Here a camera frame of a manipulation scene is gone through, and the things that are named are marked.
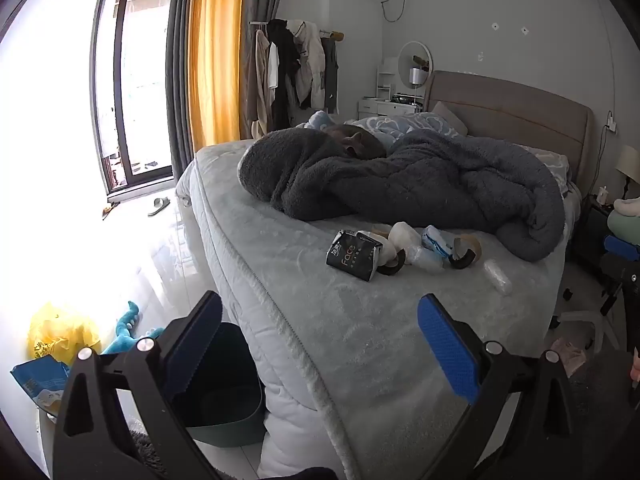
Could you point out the beige upholstered headboard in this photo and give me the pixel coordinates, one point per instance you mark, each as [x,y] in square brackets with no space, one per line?
[510,105]

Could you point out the dark grey fleece blanket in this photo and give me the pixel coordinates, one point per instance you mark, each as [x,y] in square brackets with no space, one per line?
[400,180]

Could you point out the clothes rack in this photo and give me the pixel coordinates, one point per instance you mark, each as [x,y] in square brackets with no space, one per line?
[330,34]

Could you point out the grey pillow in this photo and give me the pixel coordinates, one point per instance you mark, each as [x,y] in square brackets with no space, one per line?
[450,116]

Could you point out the grey slipper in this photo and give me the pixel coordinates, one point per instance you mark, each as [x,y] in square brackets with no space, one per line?
[159,206]

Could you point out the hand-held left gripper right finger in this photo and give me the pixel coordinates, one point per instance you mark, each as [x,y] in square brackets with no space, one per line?
[445,345]

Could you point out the blue plastic packet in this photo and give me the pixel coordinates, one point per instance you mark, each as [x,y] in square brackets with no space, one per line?
[40,382]

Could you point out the green white plush toy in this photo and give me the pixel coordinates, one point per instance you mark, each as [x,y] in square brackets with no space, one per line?
[625,215]

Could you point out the grey shaggy rug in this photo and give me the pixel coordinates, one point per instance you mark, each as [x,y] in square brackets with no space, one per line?
[145,452]

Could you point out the black tissue packet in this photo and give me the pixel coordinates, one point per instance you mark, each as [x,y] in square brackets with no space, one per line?
[352,256]

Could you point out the bedside table lamp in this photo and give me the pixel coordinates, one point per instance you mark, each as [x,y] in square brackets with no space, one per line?
[629,162]

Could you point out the blue white wipe packet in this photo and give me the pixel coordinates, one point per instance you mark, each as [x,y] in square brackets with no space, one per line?
[436,240]

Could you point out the brown cardboard tape roll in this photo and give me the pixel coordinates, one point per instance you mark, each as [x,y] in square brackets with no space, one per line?
[467,250]

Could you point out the small orange object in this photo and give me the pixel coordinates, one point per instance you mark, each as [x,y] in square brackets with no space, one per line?
[110,210]

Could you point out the round white mirror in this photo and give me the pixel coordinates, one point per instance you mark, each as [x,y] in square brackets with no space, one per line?
[412,55]

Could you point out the white desktop shelf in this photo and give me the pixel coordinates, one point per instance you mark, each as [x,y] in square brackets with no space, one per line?
[386,77]

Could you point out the yellow plastic bag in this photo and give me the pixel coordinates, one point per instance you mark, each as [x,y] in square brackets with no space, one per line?
[60,330]

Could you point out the dark hanging pants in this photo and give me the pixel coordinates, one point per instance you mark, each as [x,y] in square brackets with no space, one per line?
[330,75]

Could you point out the clear plastic bottle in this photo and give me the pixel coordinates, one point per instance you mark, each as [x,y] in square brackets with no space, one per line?
[497,276]

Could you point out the grey curtain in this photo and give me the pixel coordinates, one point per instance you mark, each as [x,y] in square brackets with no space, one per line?
[257,0]
[179,60]

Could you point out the white patterned pillow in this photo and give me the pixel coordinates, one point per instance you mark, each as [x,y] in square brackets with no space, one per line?
[547,165]

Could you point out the brown cat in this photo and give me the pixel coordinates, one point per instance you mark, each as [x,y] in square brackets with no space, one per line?
[360,140]

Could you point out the black crescent hair clip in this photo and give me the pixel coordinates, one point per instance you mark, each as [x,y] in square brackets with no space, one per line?
[392,265]

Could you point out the white hanging jacket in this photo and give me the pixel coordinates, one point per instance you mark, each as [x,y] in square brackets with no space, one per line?
[312,65]

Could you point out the yellow curtain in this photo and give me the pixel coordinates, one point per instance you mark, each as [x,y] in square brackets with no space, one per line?
[215,50]

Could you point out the wall charger plug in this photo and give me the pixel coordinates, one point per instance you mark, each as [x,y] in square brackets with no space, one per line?
[610,122]

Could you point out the black framed sliding glass door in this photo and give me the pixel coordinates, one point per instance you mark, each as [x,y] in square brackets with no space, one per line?
[120,85]

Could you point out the dark nightstand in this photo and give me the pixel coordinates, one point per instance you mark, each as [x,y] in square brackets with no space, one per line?
[597,230]

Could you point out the dark green trash bin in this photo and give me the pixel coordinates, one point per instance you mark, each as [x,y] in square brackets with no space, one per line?
[220,395]

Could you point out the blue plush toy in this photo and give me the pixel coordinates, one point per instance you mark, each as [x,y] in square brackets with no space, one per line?
[127,332]

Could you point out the white dresser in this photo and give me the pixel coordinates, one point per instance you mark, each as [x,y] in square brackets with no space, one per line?
[385,107]

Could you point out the clear plastic wrapper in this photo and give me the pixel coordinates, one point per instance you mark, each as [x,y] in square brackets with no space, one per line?
[422,260]

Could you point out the white cylindrical lamp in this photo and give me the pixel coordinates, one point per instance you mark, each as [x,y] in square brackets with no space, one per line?
[416,76]

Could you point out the beige tape roll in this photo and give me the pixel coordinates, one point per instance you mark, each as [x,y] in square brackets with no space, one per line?
[382,231]

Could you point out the blue patterned quilt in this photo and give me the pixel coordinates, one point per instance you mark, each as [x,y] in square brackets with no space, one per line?
[395,124]

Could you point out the white crumpled tissue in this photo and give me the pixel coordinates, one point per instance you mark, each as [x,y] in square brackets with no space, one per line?
[405,237]

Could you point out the beige hanging coat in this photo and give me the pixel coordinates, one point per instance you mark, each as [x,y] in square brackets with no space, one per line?
[260,80]

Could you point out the black hanging garment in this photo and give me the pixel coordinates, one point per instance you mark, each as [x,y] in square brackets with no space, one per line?
[285,70]

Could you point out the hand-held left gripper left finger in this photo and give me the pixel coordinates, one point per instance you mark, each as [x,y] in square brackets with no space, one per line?
[197,345]

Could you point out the bed with grey mattress cover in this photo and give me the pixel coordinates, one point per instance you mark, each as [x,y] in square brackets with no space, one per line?
[350,340]

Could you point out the pink cloth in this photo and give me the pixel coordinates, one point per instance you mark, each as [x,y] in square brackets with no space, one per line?
[567,355]

